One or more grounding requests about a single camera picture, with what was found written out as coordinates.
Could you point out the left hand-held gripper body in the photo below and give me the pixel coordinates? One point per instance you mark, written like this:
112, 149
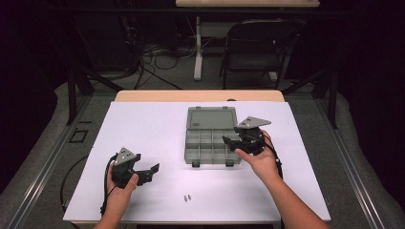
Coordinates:
122, 173

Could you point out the wooden table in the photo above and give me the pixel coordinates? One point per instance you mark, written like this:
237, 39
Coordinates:
197, 95

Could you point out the wooden desk with white legs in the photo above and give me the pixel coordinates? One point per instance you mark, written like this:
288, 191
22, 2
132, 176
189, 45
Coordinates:
246, 3

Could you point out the black tape strip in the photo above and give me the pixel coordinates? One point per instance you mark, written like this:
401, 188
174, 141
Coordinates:
85, 121

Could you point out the black metal frame stand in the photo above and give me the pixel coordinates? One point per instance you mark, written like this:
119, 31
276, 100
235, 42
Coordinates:
72, 95
333, 95

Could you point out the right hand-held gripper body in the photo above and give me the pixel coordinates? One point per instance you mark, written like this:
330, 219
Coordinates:
251, 140

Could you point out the person's left hand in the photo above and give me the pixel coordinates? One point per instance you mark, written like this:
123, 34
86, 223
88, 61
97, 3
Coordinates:
117, 200

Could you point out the black folding chair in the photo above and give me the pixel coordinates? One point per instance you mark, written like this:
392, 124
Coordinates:
261, 31

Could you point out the grey plastic compartment box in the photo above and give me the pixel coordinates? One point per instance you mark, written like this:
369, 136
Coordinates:
207, 149

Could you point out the white board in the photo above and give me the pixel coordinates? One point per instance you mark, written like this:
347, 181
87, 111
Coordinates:
153, 127

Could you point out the person's right hand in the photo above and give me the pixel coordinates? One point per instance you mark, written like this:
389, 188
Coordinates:
266, 163

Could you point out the aluminium rail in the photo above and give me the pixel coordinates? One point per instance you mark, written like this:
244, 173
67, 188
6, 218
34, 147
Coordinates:
350, 165
47, 165

